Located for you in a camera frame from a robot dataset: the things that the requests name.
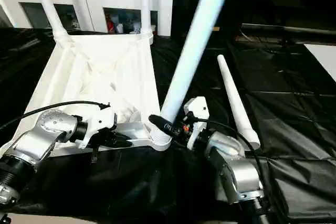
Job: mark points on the small yellow label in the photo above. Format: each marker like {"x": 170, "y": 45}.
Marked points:
{"x": 216, "y": 28}

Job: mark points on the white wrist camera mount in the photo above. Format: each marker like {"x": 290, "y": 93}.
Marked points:
{"x": 197, "y": 108}
{"x": 101, "y": 121}

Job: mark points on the black horizontal bar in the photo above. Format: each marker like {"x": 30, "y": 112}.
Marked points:
{"x": 288, "y": 28}

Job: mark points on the white flat board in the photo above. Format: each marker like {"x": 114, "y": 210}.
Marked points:
{"x": 324, "y": 58}

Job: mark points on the white plastic stool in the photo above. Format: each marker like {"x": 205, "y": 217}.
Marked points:
{"x": 105, "y": 77}

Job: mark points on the white plastic table leg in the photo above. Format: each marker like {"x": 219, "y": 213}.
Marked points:
{"x": 233, "y": 93}
{"x": 145, "y": 3}
{"x": 194, "y": 37}
{"x": 48, "y": 6}

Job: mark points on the black glossy mat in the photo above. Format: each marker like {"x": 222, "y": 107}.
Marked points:
{"x": 288, "y": 103}

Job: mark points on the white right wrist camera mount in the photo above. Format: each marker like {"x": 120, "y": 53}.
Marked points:
{"x": 197, "y": 108}

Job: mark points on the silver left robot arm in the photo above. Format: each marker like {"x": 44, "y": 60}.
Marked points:
{"x": 47, "y": 129}

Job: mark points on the white pole with teal band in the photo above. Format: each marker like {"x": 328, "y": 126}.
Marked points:
{"x": 6, "y": 11}

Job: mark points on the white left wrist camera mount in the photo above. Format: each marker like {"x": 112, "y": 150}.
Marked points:
{"x": 101, "y": 121}

